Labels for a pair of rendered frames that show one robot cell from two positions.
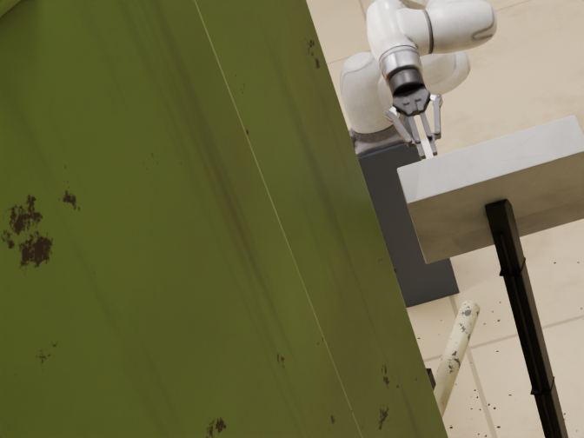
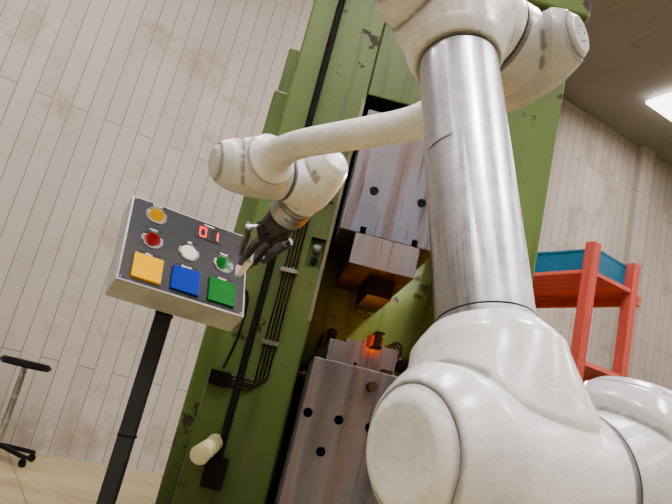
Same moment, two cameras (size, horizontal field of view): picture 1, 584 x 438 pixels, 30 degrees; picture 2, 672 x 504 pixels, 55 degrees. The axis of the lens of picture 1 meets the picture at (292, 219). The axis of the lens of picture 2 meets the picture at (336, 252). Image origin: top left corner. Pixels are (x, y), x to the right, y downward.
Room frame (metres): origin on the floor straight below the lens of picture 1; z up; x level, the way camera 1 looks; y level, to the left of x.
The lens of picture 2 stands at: (3.37, -1.04, 0.76)
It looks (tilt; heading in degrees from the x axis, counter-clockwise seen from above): 14 degrees up; 145
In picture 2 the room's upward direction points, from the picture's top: 14 degrees clockwise
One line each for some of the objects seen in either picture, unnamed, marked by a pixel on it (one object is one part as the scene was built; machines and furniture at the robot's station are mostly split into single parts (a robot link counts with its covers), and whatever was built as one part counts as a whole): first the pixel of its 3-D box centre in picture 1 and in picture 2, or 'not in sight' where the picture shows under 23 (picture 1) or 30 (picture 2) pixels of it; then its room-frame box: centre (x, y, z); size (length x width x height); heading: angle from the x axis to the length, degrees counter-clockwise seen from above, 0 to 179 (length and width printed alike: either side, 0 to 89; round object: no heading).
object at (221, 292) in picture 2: not in sight; (220, 293); (1.85, -0.30, 1.01); 0.07 x 0.05 x 0.07; 82
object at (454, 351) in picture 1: (447, 371); (208, 448); (1.84, -0.20, 0.62); 0.44 x 0.05 x 0.05; 148
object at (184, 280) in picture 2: not in sight; (184, 281); (1.84, -0.40, 1.01); 0.07 x 0.05 x 0.07; 82
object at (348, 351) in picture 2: not in sight; (353, 359); (1.77, 0.25, 0.96); 0.42 x 0.20 x 0.09; 148
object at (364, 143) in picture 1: (372, 129); not in sight; (3.01, -0.33, 0.63); 0.22 x 0.18 x 0.06; 82
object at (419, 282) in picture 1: (404, 213); not in sight; (3.01, -0.35, 0.30); 0.20 x 0.20 x 0.60; 82
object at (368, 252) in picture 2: not in sight; (373, 269); (1.77, 0.25, 1.26); 0.42 x 0.20 x 0.10; 148
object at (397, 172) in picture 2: not in sight; (401, 203); (1.79, 0.29, 1.50); 0.42 x 0.39 x 0.40; 148
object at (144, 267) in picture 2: not in sight; (146, 269); (1.83, -0.50, 1.01); 0.07 x 0.05 x 0.07; 82
